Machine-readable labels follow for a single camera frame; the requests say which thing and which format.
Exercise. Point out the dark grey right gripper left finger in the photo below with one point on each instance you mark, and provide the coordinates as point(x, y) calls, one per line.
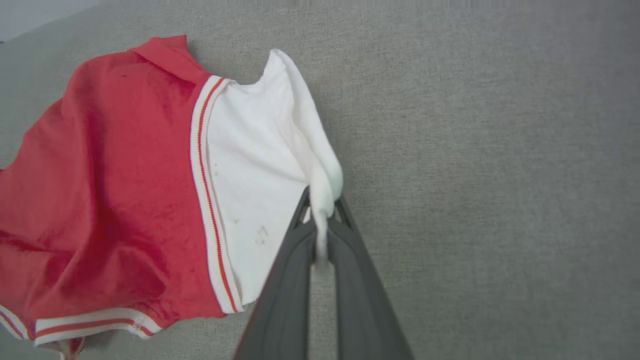
point(285, 300)

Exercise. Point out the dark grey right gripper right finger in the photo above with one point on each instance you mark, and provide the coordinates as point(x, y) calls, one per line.
point(360, 310)

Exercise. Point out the red and white shirt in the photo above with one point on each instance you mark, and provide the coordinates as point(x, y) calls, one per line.
point(125, 190)

